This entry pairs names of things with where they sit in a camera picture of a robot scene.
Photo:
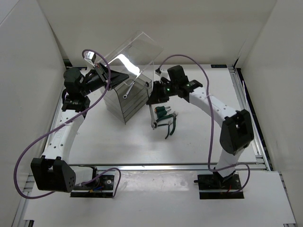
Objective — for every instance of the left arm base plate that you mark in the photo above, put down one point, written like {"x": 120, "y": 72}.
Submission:
{"x": 99, "y": 186}

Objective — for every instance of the green handled small pliers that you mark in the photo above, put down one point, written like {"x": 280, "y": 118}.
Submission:
{"x": 171, "y": 127}

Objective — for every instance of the large ratchet wrench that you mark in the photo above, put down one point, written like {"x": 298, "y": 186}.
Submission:
{"x": 153, "y": 120}

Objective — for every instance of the green handled cutting pliers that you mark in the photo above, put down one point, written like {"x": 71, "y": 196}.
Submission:
{"x": 172, "y": 116}

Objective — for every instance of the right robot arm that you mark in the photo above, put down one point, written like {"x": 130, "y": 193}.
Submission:
{"x": 236, "y": 126}

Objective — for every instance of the green stubby screwdriver orange cap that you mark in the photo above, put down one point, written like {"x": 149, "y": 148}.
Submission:
{"x": 161, "y": 108}

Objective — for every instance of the small ratchet wrench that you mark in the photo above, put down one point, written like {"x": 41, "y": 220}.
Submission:
{"x": 129, "y": 89}

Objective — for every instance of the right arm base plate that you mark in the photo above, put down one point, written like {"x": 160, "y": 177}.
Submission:
{"x": 211, "y": 189}

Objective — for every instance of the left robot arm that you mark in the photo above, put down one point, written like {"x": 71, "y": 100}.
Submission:
{"x": 51, "y": 171}

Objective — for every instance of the clear plastic drawer organizer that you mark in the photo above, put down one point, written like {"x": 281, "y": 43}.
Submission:
{"x": 135, "y": 56}

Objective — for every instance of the aluminium front rail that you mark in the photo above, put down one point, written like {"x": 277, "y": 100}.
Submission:
{"x": 167, "y": 167}

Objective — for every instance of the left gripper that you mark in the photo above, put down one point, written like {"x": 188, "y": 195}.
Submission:
{"x": 102, "y": 72}

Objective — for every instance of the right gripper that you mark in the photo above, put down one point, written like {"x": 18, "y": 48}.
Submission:
{"x": 155, "y": 97}

